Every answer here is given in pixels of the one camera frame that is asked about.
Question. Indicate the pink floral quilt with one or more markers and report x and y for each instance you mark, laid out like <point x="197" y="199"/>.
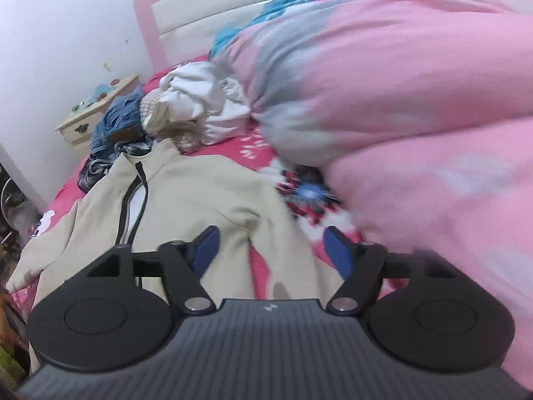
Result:
<point x="395" y="91"/>

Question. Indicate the blue denim jeans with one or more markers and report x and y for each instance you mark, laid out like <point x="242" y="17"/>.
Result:
<point x="116" y="125"/>

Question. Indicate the cream nightstand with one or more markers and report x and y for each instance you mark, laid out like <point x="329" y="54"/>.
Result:
<point x="79" y="127"/>

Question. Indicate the wheelchair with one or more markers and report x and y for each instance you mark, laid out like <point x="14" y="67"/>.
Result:
<point x="16" y="208"/>

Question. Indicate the pink floral bed sheet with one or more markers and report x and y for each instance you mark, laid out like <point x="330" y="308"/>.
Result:
<point x="245" y="148"/>

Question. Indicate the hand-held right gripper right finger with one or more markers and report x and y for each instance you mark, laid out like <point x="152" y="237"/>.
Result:
<point x="335" y="254"/>

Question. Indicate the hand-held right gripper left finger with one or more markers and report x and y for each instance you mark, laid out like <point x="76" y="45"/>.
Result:
<point x="206" y="250"/>

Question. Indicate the white garment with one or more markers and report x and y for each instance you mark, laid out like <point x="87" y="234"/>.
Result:
<point x="200" y="91"/>

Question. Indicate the beige zip sweatshirt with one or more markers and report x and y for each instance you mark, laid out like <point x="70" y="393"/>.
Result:
<point x="200" y="200"/>

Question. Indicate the blue cloth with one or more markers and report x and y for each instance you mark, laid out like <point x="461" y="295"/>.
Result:
<point x="103" y="92"/>

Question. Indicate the pink white bed headboard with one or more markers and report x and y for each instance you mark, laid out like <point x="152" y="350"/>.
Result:
<point x="195" y="12"/>

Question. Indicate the dark plaid shirt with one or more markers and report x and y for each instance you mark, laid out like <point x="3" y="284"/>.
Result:
<point x="95" y="171"/>

